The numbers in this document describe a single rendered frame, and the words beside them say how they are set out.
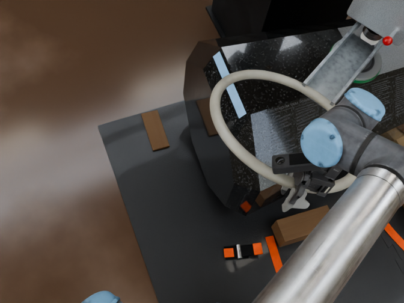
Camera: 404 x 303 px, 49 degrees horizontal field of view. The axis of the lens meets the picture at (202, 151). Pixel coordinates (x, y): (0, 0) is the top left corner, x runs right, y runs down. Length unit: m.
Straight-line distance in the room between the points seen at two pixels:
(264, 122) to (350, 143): 0.94
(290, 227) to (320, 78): 1.00
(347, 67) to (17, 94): 1.93
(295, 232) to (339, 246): 1.66
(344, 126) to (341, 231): 0.25
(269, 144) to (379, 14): 0.62
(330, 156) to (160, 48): 2.20
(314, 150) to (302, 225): 1.50
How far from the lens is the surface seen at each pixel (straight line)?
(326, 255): 0.67
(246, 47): 1.92
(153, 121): 2.61
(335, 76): 1.60
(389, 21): 1.67
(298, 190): 1.10
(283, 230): 2.33
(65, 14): 3.18
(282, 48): 1.96
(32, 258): 2.43
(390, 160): 0.84
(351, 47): 1.71
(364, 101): 0.97
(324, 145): 0.86
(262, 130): 1.78
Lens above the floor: 2.29
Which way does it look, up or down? 63 degrees down
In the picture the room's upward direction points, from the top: 12 degrees clockwise
